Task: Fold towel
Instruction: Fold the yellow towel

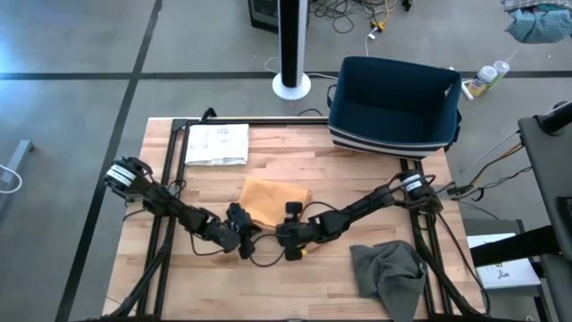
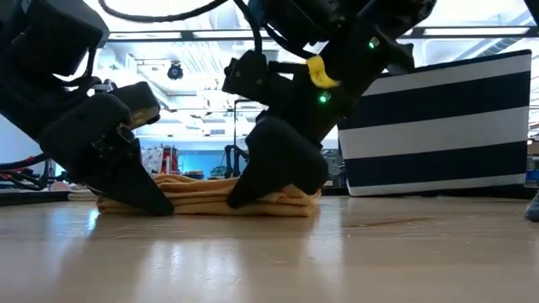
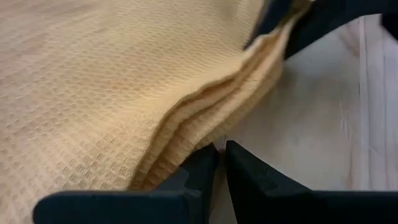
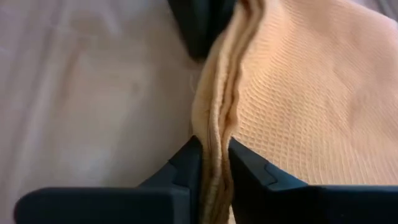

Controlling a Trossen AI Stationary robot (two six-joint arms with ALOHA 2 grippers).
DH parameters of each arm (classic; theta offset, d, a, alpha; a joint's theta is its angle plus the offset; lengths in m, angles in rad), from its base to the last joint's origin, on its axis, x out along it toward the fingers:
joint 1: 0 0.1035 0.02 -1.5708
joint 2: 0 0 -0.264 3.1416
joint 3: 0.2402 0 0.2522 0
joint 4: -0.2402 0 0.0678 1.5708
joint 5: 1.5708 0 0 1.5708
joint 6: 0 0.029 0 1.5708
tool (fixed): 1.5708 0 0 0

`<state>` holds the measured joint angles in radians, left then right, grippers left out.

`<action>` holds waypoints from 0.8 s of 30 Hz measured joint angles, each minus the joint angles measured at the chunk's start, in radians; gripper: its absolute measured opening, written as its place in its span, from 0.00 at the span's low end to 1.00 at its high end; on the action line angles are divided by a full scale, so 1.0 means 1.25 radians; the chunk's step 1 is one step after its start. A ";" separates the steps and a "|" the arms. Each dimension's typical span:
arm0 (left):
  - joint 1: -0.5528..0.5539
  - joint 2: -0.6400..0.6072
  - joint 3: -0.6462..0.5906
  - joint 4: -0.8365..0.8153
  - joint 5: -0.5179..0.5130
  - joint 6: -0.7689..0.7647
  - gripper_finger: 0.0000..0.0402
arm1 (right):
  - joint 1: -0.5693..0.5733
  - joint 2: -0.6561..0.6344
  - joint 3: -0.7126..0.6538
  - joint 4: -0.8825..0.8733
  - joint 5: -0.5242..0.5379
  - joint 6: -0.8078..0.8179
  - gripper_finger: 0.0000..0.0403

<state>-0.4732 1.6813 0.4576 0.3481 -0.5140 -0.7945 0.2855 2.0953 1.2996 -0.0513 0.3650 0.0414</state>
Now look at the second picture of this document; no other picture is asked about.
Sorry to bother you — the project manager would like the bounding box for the long ceiling light bar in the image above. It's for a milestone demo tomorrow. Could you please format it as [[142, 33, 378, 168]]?
[[107, 25, 539, 43]]

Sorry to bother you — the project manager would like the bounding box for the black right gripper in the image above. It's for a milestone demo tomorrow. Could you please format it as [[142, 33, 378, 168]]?
[[226, 19, 417, 210]]

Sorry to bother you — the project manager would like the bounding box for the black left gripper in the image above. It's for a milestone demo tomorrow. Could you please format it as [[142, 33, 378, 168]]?
[[0, 61, 177, 217]]

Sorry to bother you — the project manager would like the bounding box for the orange towel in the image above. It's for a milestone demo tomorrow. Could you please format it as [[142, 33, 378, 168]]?
[[95, 173, 323, 218]]

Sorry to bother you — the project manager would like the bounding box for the black aluminium table frame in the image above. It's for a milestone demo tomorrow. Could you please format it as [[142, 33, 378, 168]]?
[[0, 189, 72, 208]]

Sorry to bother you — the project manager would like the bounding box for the black ceiling spotlight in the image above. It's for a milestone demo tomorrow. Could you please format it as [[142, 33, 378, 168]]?
[[166, 61, 185, 82]]

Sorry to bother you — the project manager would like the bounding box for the yellow tape tag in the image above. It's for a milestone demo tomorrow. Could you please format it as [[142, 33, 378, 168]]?
[[306, 55, 340, 90]]

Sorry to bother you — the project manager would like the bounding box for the white plaid towel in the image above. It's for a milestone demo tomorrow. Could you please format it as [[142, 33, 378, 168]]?
[[67, 188, 101, 203]]

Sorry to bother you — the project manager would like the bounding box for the navy white striped fabric bin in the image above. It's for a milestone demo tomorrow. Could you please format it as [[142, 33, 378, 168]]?
[[336, 49, 533, 198]]

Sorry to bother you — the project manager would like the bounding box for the red cabinet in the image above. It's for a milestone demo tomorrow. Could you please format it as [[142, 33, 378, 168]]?
[[161, 145, 181, 175]]

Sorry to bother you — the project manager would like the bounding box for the background wooden workbench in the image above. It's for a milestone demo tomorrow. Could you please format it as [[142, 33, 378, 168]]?
[[138, 169, 237, 181]]

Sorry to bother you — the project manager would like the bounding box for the black cable loop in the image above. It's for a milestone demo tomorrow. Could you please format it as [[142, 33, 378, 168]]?
[[97, 0, 264, 54]]

